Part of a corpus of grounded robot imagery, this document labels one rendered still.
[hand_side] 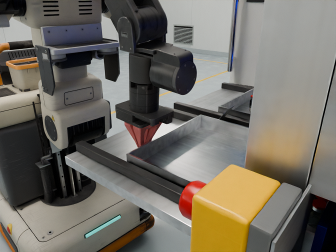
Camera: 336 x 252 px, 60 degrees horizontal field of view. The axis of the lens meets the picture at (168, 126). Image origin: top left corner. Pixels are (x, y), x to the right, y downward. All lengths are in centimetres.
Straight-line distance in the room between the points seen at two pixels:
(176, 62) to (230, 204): 27
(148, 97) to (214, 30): 631
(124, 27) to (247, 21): 94
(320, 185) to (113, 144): 48
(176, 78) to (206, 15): 645
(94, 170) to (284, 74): 41
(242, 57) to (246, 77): 9
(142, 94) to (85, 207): 102
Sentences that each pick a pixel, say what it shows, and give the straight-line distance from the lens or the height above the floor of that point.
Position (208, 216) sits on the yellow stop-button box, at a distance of 26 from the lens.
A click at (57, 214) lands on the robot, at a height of 28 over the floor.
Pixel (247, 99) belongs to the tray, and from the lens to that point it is 96.
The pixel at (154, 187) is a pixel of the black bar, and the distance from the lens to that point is 51.
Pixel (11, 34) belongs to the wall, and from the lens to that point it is 581.
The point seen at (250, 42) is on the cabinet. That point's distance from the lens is 138.
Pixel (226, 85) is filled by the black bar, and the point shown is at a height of 89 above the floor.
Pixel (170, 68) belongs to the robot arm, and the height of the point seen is 108.
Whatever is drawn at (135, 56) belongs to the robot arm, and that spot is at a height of 109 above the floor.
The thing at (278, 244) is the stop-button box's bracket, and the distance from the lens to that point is 25.
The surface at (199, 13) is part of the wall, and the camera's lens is 701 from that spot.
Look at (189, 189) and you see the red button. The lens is 29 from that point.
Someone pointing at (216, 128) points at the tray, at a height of 89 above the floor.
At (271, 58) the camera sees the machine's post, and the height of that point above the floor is 114.
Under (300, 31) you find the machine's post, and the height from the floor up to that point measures 116.
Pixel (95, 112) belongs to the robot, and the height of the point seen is 78.
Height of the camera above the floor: 119
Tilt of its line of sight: 24 degrees down
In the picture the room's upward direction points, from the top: straight up
